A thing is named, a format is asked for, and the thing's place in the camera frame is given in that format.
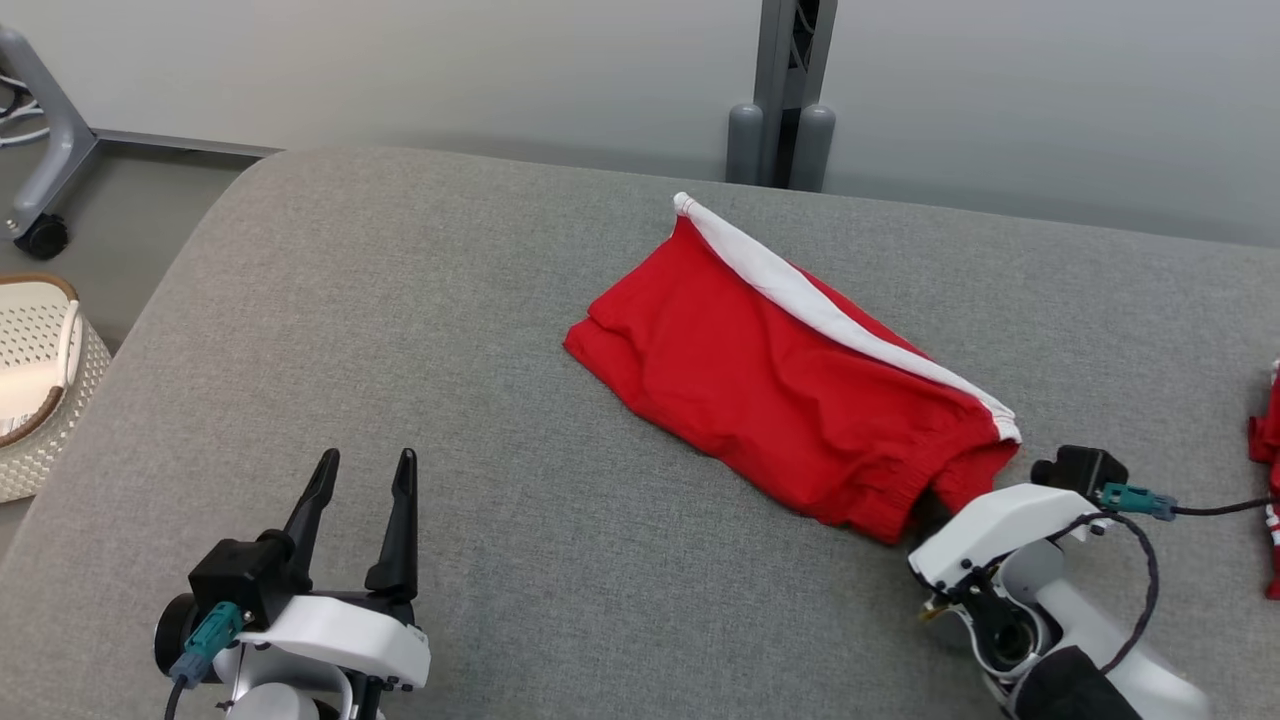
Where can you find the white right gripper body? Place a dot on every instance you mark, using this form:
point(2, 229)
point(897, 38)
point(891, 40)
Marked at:
point(990, 525)

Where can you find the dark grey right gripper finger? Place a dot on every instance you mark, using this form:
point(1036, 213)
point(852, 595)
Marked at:
point(932, 510)

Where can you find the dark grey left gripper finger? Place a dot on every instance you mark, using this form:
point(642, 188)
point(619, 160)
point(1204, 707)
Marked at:
point(310, 520)
point(402, 550)

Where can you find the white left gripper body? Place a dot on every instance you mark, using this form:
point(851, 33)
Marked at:
point(360, 640)

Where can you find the red shorts with white stripe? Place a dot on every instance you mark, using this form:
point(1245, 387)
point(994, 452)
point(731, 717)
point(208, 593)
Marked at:
point(760, 380)

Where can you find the red shirt with white sleeves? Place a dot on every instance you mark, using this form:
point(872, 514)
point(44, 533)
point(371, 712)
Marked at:
point(1268, 440)

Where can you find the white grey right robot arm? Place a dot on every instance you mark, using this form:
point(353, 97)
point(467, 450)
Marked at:
point(1085, 625)

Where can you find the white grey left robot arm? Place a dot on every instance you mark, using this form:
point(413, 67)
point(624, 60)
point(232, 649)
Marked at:
point(178, 630)

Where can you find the white perforated laundry basket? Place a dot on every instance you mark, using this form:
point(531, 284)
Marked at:
point(40, 400)

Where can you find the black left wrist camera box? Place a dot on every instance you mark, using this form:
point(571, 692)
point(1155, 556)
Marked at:
point(235, 580)

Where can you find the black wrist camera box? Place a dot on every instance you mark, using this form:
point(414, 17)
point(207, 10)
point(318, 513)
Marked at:
point(1075, 468)
point(235, 580)

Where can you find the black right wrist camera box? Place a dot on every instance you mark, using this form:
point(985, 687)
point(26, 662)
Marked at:
point(1075, 468)

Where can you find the grey wheeled partition frame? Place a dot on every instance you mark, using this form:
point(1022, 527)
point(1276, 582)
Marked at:
point(60, 150)

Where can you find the grey partition post with feet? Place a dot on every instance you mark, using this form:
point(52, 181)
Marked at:
point(780, 90)

